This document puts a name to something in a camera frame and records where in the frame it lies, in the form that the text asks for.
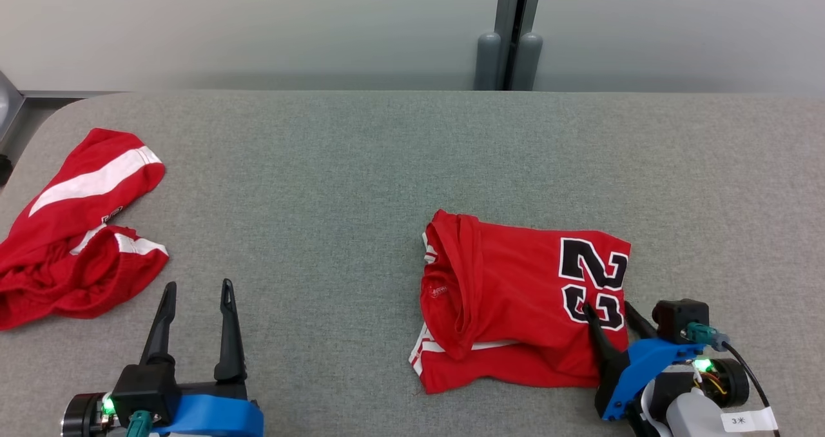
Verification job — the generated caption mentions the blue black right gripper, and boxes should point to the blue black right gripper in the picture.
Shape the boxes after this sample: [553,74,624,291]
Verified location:
[582,300,750,422]

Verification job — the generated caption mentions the grey partition post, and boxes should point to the grey partition post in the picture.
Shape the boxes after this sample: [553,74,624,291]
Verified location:
[493,0,545,91]

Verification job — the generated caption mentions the black cable teal plug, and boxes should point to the black cable teal plug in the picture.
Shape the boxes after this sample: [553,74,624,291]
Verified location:
[686,323,782,437]
[126,410,155,437]

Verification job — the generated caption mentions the red white basketball jersey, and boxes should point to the red white basketball jersey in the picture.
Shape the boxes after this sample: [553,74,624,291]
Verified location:
[409,209,632,394]

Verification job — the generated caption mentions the red white basketball shorts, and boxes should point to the red white basketball shorts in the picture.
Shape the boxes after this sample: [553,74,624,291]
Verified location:
[0,128,170,331]

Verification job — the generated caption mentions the grey cylinder bumper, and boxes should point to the grey cylinder bumper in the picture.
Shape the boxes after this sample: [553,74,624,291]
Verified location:
[514,32,543,92]
[475,32,502,91]

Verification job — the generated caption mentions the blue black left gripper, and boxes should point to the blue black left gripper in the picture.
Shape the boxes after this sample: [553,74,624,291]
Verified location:
[61,278,265,437]

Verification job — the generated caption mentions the black left cable teal plug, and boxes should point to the black left cable teal plug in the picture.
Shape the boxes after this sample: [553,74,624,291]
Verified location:
[126,410,155,437]

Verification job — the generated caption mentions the black right cable teal plug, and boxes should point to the black right cable teal plug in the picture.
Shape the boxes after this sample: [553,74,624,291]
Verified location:
[686,323,782,437]

